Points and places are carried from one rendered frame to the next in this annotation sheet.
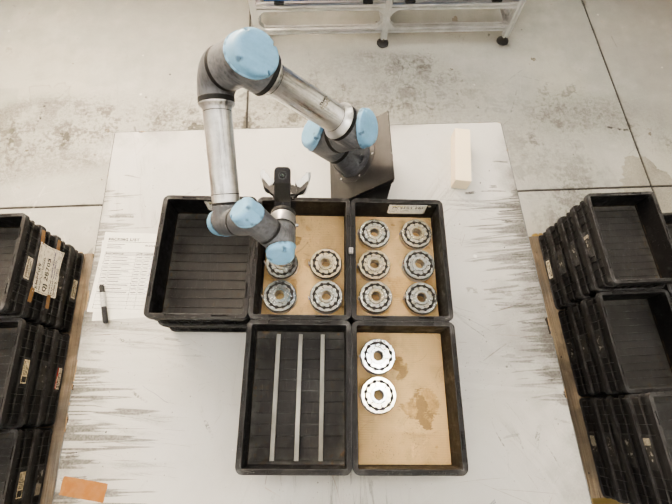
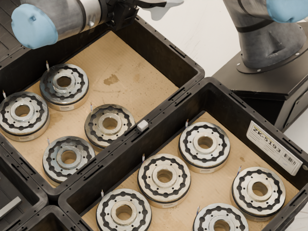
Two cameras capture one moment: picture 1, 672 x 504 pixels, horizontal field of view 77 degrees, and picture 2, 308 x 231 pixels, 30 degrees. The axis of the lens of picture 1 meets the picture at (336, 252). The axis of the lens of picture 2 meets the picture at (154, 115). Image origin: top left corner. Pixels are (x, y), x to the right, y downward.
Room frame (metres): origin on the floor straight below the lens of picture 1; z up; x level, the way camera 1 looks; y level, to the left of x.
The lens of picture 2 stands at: (0.10, -0.45, 1.86)
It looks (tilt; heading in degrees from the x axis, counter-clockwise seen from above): 58 degrees down; 45
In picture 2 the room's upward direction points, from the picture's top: 5 degrees clockwise
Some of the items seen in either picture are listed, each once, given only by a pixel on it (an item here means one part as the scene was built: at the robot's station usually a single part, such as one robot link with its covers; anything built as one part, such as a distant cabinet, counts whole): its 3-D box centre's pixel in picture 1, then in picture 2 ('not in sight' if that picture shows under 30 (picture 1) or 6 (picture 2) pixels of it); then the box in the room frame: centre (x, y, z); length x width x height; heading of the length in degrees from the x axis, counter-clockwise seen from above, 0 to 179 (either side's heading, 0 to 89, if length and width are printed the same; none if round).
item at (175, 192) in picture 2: (374, 264); (164, 177); (0.47, -0.13, 0.86); 0.10 x 0.10 x 0.01
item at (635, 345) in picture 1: (620, 345); not in sight; (0.37, -1.26, 0.31); 0.40 x 0.30 x 0.34; 7
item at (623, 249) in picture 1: (600, 254); not in sight; (0.77, -1.21, 0.37); 0.40 x 0.30 x 0.45; 7
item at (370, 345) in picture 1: (378, 355); not in sight; (0.18, -0.15, 0.86); 0.10 x 0.10 x 0.01
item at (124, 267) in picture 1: (126, 273); not in sight; (0.43, 0.74, 0.70); 0.33 x 0.23 x 0.01; 7
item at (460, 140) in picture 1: (460, 158); not in sight; (0.99, -0.47, 0.73); 0.24 x 0.06 x 0.06; 178
